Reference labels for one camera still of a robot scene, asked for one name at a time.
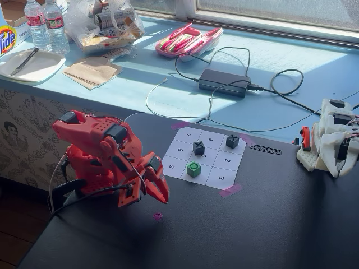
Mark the white plate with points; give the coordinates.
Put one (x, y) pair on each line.
(42, 67)

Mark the black cube with X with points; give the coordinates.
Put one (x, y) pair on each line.
(232, 141)
(199, 147)

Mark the pink tape strip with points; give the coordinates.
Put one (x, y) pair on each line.
(246, 138)
(179, 125)
(230, 191)

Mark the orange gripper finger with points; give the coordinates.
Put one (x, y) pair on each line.
(164, 182)
(157, 193)

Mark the Tide detergent box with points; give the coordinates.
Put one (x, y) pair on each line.
(7, 39)

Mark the black plastic knife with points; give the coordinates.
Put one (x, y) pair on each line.
(23, 61)

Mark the black hatched ruler strip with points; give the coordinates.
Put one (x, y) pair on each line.
(266, 150)

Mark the brown paper napkin stack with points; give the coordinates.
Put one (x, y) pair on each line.
(89, 71)

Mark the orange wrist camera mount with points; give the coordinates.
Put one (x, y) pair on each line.
(127, 196)

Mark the pink pencil case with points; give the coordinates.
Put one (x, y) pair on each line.
(207, 45)

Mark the clear water bottle red label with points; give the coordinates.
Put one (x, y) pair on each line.
(37, 28)
(57, 30)

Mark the black table clamp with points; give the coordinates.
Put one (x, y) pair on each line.
(67, 186)

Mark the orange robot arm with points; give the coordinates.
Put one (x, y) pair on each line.
(92, 131)

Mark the white numbered grid sheet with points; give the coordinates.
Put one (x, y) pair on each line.
(224, 165)

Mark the cardboard food tray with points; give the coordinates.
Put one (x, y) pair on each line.
(101, 45)

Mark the blue windowsill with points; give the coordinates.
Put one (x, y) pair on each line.
(280, 61)

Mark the pink pen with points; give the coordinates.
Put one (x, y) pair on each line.
(181, 30)

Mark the clear plastic bag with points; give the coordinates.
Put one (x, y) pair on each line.
(81, 25)

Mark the black power adapter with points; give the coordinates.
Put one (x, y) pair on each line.
(224, 82)

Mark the window frame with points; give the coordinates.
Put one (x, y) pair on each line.
(252, 19)

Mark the printed snack package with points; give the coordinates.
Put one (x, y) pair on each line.
(115, 18)

